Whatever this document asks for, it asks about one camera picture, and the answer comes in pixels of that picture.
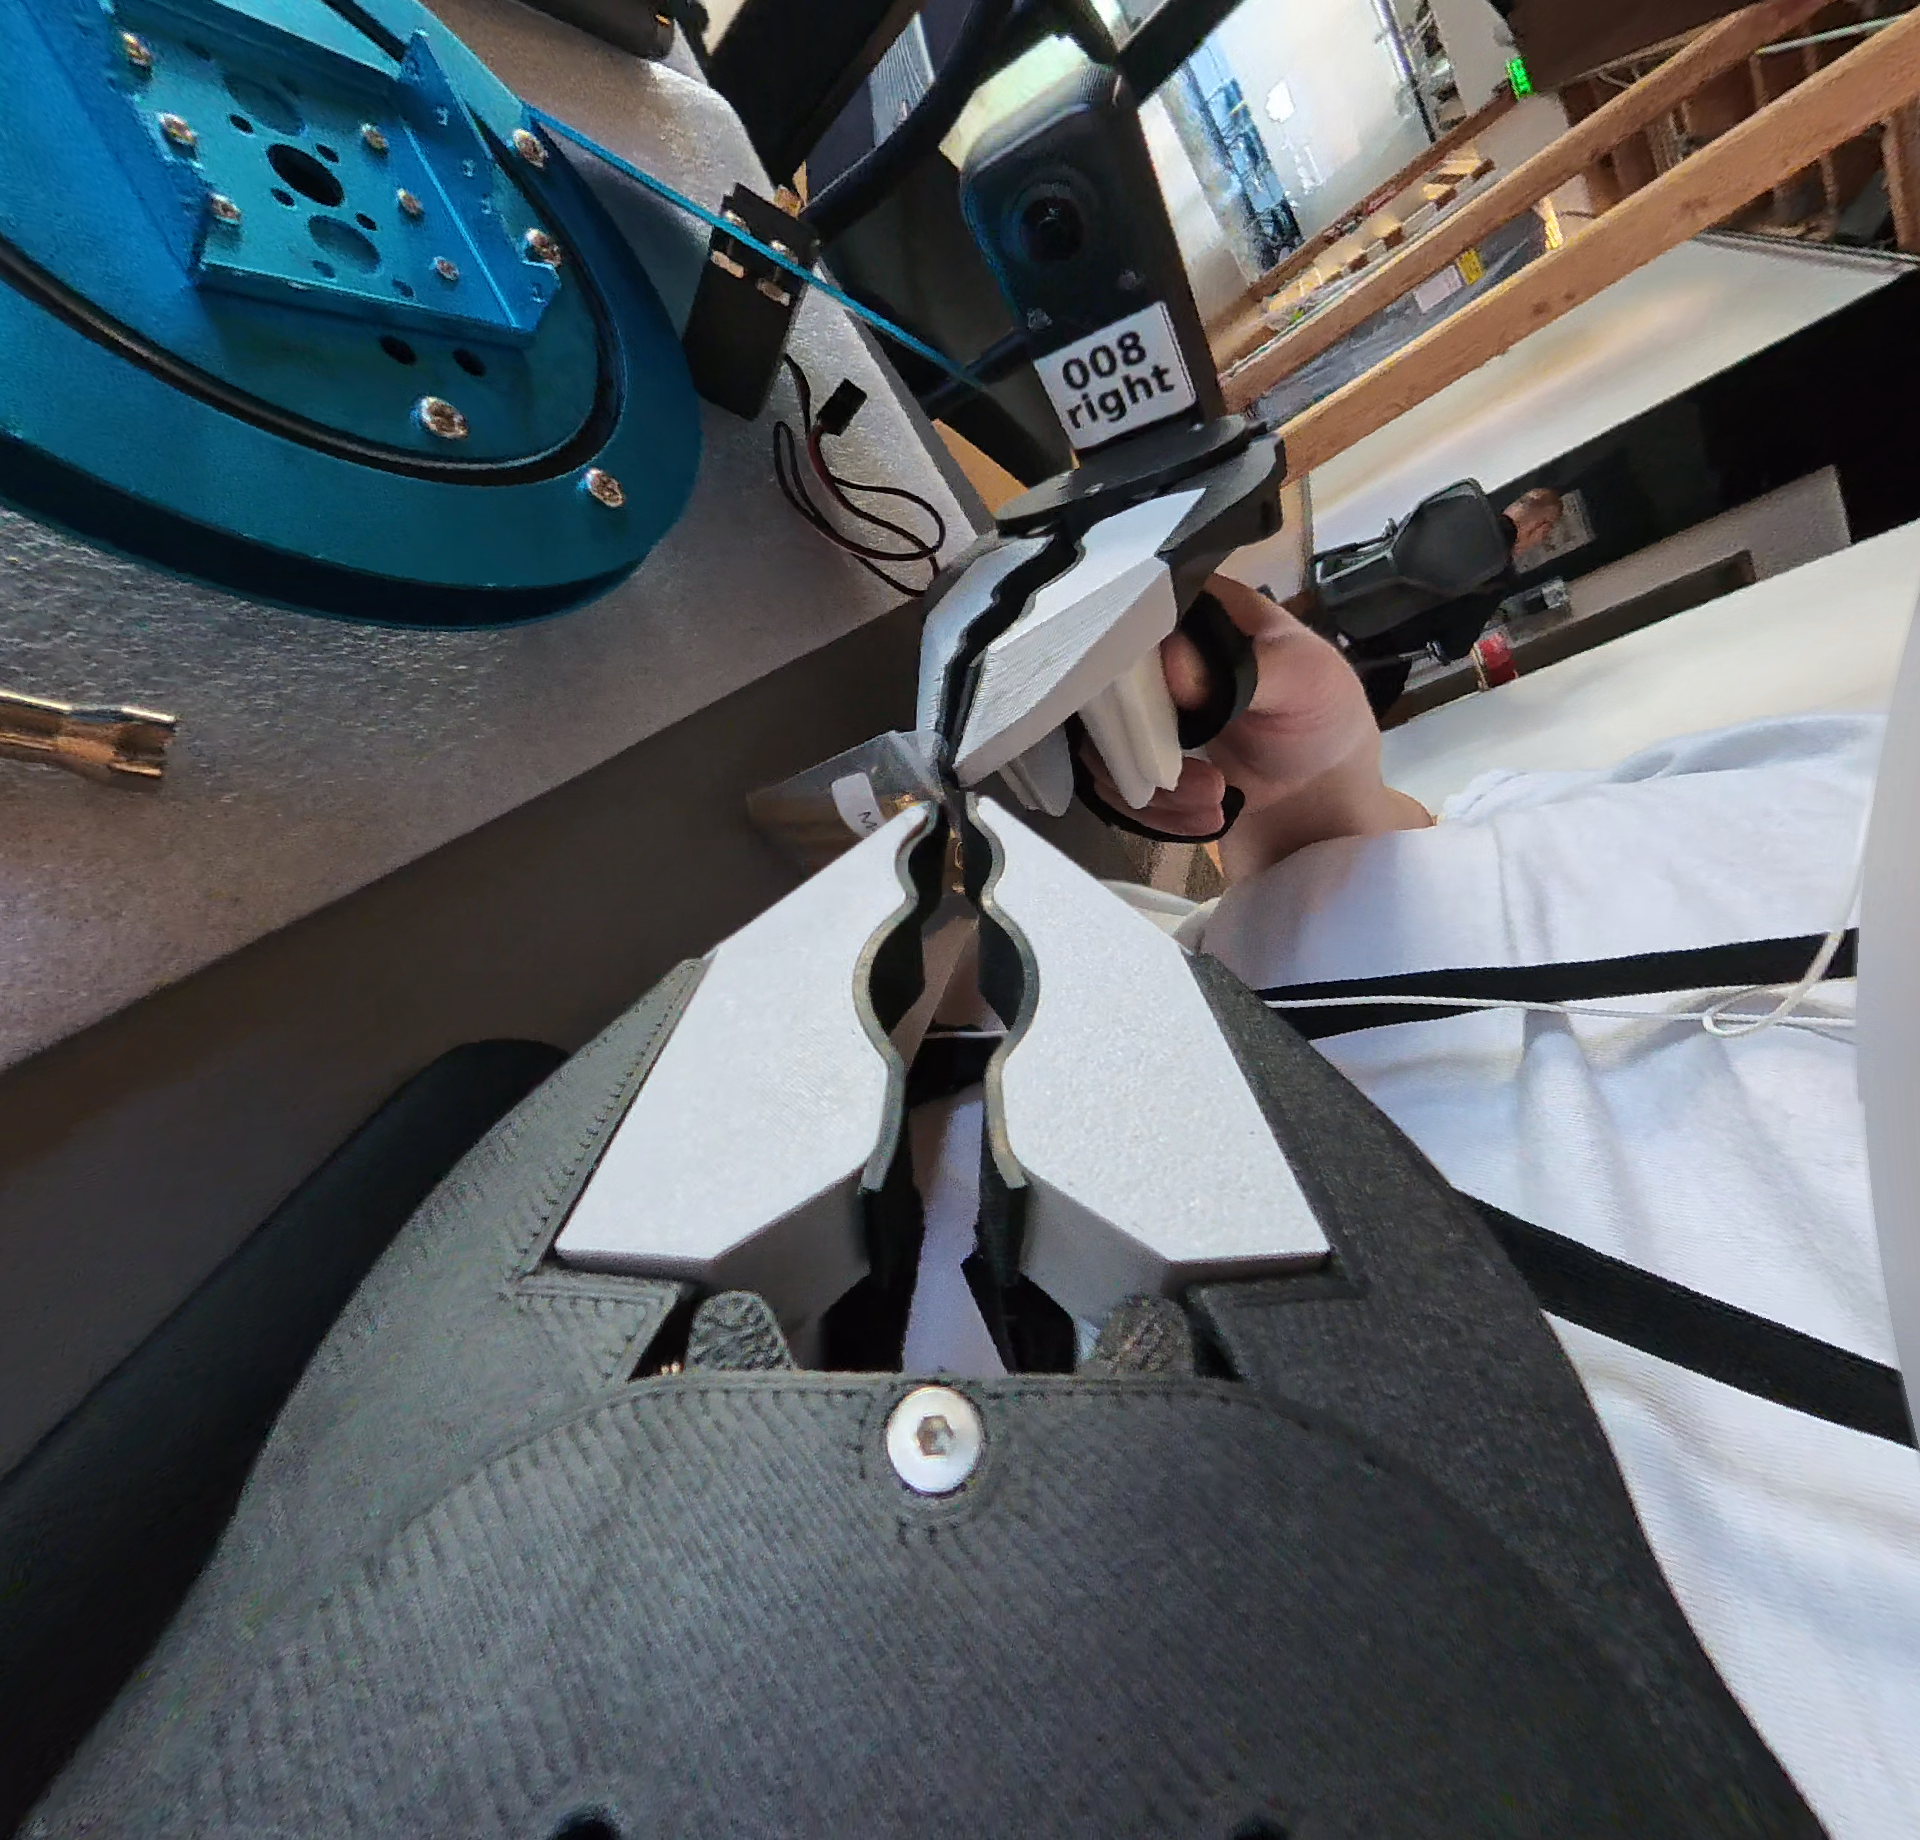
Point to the person's right hand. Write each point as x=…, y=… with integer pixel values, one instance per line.
x=1305, y=730

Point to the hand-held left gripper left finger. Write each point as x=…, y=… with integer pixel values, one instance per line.
x=751, y=1106

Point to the black office chair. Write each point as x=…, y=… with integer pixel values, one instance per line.
x=1426, y=566

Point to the white foam mat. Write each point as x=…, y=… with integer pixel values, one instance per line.
x=376, y=761

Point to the blue disc with black servo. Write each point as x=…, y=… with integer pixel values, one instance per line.
x=743, y=327

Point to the silver cross socket wrench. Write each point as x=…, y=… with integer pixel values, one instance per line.
x=90, y=737

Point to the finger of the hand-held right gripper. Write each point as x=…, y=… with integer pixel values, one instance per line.
x=1050, y=648
x=960, y=640

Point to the black frame table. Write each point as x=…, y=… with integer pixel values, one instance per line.
x=841, y=24

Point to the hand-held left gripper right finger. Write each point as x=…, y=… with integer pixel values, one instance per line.
x=1156, y=1106

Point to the person's white shirt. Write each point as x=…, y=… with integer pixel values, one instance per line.
x=1651, y=1120

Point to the blue round metal base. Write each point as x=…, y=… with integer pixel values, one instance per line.
x=570, y=370

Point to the clear bag of brass standoffs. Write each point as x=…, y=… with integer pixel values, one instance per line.
x=841, y=806

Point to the wooden rack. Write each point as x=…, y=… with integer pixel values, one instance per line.
x=1651, y=207

